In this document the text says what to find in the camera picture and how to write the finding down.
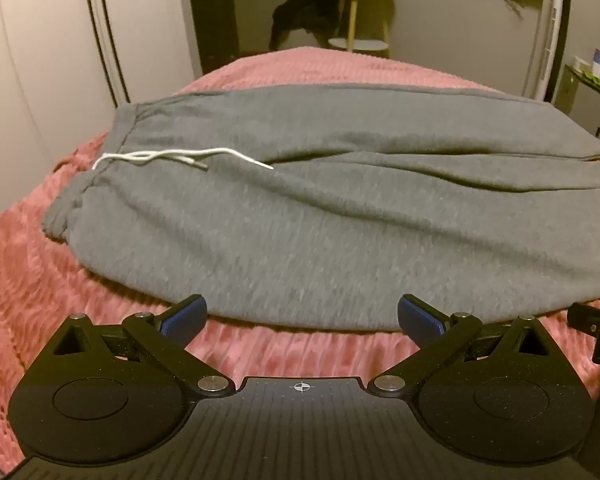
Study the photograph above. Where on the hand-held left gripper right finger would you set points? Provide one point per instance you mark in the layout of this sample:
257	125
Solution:
416	317

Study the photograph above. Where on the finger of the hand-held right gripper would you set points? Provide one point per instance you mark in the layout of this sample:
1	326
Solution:
592	316

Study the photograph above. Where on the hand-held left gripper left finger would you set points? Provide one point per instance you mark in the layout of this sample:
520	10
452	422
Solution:
187	317

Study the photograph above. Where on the grey sweat pants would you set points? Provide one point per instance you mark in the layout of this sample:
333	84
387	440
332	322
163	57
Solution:
330	220

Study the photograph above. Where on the pink ribbed blanket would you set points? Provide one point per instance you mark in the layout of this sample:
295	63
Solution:
30	285

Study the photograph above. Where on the small grey cabinet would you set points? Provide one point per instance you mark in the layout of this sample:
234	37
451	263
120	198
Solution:
587	105

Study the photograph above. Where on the small white cup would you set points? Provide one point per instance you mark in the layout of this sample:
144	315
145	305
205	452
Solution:
580	64

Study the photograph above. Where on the tall white tower appliance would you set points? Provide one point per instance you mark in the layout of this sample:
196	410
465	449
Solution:
550	40

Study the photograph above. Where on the white sliding wardrobe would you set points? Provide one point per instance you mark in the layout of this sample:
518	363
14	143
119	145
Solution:
55	60

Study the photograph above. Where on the dark cloth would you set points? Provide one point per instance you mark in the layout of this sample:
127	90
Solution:
305	10

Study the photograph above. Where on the dark wooden door frame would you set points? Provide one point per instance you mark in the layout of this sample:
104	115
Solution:
212	10

